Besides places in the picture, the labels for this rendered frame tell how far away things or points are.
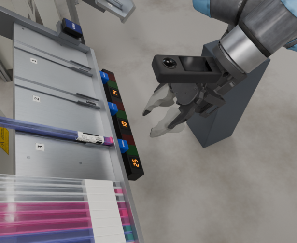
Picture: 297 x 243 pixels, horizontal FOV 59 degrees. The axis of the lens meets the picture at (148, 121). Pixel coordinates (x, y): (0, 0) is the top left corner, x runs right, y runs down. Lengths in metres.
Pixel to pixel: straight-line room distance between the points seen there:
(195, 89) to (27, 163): 0.30
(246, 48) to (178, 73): 0.11
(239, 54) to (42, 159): 0.36
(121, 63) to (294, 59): 1.15
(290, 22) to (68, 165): 0.42
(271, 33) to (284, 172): 1.10
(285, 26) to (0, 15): 0.57
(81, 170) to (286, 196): 1.11
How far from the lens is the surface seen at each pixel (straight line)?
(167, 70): 0.42
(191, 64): 0.45
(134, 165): 0.61
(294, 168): 1.51
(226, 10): 0.56
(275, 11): 0.45
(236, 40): 0.45
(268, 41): 0.45
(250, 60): 0.45
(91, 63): 0.72
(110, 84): 0.75
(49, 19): 1.02
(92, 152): 0.54
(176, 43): 1.92
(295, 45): 0.91
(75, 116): 0.57
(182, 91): 0.48
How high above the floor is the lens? 1.22
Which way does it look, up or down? 56 degrees down
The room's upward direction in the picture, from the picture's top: straight up
